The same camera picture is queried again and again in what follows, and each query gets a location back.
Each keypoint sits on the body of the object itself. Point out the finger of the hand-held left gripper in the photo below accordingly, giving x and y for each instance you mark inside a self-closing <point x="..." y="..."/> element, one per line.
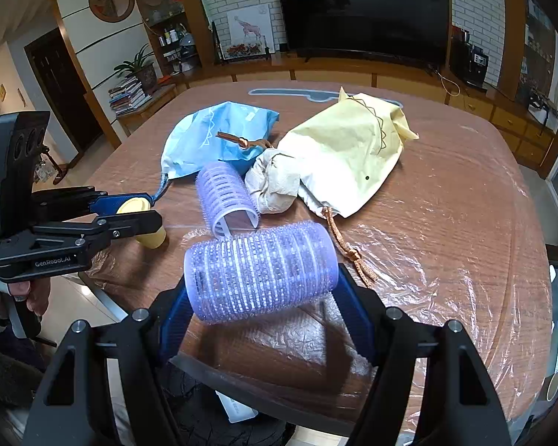
<point x="104" y="204"/>
<point x="130" y="224"/>

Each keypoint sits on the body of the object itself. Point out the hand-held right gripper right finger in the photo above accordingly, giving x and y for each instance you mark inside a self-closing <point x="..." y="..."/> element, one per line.
<point x="353" y="306"/>

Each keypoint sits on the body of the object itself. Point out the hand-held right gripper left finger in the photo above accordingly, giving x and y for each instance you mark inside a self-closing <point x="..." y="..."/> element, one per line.
<point x="179" y="316"/>

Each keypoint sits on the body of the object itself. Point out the small yellow cup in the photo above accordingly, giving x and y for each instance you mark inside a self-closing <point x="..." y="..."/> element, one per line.
<point x="151" y="238"/>

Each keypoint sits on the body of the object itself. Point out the large purple hair roller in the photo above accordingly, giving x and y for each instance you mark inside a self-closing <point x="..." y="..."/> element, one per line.
<point x="260" y="274"/>

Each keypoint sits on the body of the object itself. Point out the black trash bin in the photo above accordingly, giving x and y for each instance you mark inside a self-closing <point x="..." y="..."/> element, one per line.
<point x="190" y="409"/>

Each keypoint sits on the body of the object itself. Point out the white printed packet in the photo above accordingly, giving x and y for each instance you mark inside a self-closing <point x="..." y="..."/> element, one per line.
<point x="223" y="190"/>

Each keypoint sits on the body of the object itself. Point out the light blue plastic wrapper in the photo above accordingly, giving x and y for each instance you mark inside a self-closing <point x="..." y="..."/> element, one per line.
<point x="214" y="121"/>

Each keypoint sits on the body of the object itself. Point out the beige paper ball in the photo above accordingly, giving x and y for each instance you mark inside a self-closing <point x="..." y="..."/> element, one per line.
<point x="269" y="186"/>

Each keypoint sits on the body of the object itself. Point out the yellow paper wrapper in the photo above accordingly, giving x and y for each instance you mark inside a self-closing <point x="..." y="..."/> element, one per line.
<point x="344" y="158"/>

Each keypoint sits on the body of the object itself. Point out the person's left hand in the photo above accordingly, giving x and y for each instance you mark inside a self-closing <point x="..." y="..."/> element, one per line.
<point x="37" y="297"/>

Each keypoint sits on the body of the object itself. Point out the dark wooden door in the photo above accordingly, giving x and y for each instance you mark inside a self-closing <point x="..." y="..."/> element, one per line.
<point x="58" y="88"/>

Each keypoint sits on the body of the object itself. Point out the low wooden side table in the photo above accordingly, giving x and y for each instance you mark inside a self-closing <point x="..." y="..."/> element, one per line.
<point x="144" y="111"/>

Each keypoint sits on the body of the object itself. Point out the white paper sheet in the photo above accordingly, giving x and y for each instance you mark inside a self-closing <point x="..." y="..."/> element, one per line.
<point x="236" y="406"/>

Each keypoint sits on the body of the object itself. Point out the clear plastic wrapper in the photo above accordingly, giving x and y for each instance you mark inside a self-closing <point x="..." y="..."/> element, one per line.
<point x="446" y="251"/>

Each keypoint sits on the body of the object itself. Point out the stack of books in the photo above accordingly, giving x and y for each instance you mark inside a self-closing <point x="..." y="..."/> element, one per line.
<point x="128" y="97"/>

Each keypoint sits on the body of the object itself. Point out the potted green plant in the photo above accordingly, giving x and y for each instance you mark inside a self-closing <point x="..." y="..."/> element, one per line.
<point x="142" y="67"/>

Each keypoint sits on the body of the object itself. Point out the grey-blue table mat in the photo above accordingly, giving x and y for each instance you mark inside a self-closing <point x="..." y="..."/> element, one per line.
<point x="283" y="94"/>

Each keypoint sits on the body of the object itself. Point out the glass display cabinet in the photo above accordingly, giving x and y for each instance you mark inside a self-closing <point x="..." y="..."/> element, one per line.
<point x="167" y="9"/>

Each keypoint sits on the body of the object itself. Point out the giraffe picture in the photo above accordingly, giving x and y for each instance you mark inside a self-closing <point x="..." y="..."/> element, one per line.
<point x="250" y="30"/>

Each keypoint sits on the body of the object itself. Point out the black coffee machine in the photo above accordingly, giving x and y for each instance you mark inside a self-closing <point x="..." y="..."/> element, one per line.
<point x="469" y="58"/>

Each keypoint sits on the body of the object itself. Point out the black flat television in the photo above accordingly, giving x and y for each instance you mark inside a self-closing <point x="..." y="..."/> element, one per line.
<point x="362" y="14"/>

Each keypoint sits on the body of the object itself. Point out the round wooden wall plaque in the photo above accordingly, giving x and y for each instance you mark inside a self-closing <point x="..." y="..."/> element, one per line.
<point x="111" y="0"/>

